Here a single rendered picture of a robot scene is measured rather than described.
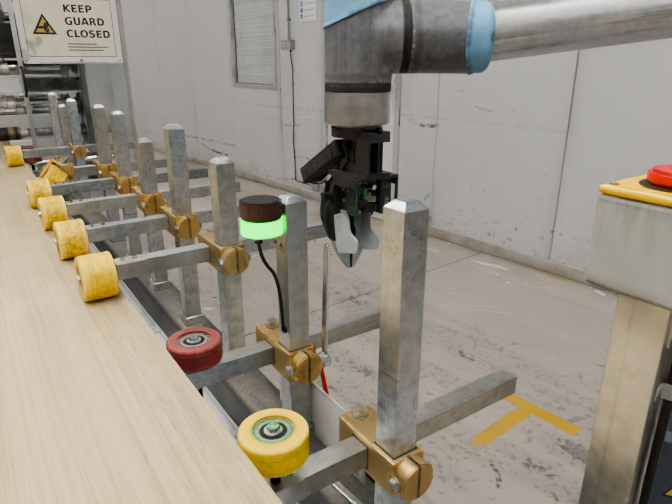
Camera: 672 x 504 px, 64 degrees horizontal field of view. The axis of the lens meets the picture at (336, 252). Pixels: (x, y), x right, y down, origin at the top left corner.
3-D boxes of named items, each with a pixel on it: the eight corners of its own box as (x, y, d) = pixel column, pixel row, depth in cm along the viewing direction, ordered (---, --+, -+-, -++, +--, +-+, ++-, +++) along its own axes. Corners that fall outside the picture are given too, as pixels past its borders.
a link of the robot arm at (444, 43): (479, 3, 76) (392, 3, 76) (507, -6, 65) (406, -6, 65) (474, 73, 80) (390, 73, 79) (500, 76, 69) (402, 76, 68)
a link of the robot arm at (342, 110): (311, 90, 74) (367, 88, 79) (311, 127, 76) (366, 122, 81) (349, 94, 67) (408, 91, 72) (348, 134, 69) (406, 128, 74)
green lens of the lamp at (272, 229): (270, 224, 81) (270, 209, 80) (290, 234, 76) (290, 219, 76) (233, 230, 78) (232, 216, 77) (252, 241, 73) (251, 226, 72)
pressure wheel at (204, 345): (214, 381, 89) (208, 319, 85) (234, 406, 83) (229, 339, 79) (166, 397, 85) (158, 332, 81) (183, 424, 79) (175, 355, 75)
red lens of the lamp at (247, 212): (270, 207, 80) (269, 193, 79) (290, 217, 75) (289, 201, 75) (232, 214, 77) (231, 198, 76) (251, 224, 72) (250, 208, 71)
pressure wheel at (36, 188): (54, 200, 150) (52, 209, 157) (47, 173, 151) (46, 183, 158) (29, 203, 147) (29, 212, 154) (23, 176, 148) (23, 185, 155)
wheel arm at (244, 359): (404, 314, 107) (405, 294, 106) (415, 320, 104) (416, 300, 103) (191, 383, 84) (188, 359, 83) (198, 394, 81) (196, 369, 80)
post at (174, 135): (197, 321, 133) (178, 122, 117) (202, 327, 131) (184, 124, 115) (183, 325, 132) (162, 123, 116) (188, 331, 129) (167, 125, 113)
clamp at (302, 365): (282, 344, 96) (281, 318, 94) (323, 379, 86) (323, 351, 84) (253, 353, 93) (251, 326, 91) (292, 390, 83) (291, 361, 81)
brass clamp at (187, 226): (183, 223, 132) (181, 202, 130) (204, 237, 121) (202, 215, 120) (158, 227, 129) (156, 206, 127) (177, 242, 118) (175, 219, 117)
